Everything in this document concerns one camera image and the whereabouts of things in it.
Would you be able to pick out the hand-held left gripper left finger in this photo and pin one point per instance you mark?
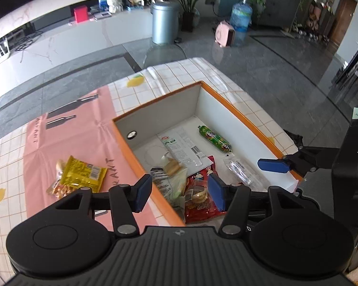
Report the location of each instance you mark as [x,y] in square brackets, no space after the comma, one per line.
[143,192]

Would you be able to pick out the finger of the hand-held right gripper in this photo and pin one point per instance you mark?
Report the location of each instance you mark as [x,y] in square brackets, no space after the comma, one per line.
[273,166]

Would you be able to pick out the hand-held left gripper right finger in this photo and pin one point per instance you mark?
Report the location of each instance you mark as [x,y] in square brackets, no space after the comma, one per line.
[216,192]

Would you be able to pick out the red cartoon snack packet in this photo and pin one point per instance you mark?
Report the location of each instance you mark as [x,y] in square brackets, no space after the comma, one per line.
[197,208]

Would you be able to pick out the clear plastic snack packet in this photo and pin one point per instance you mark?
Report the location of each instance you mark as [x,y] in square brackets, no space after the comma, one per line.
[244,172]

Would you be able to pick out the clear pastry packet purple label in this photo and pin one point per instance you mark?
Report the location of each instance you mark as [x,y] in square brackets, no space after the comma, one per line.
[173,181]

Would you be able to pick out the green sausage stick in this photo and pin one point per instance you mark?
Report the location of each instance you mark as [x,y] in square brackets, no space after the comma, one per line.
[214,138]

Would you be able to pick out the silver bread snack packet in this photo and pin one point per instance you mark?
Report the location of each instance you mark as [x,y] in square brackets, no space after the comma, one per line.
[182,149]

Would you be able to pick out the yellow snack packet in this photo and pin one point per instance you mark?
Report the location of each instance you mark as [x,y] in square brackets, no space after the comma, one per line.
[80,172]

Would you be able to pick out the orange cardboard box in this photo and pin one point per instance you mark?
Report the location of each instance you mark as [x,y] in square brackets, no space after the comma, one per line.
[226,107]

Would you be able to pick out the pink table mat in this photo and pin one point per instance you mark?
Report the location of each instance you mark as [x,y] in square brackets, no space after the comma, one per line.
[77,137]

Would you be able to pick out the dark dining chairs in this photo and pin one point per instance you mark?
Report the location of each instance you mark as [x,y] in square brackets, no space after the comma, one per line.
[355,68]

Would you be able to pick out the pink space heater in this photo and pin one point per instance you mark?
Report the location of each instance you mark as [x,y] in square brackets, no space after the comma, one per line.
[225,34]

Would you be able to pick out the blue water jug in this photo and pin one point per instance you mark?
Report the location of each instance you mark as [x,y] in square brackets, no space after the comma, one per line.
[241,15]

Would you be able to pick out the dark grey cabinet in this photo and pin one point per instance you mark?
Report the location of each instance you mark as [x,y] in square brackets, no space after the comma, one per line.
[280,6]

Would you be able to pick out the white marble console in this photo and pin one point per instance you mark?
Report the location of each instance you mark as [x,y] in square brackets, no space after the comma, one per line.
[77,38]

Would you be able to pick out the grey metal trash can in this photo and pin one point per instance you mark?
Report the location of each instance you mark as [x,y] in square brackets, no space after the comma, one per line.
[165,23]

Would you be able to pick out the potted long-leaf plant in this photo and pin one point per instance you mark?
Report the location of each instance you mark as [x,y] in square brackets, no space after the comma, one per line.
[188,3]

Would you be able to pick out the red gift box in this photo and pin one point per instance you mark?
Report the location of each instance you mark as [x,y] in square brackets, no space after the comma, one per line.
[80,14]

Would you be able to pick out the white ceramic pot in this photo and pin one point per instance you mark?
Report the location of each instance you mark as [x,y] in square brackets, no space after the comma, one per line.
[115,4]

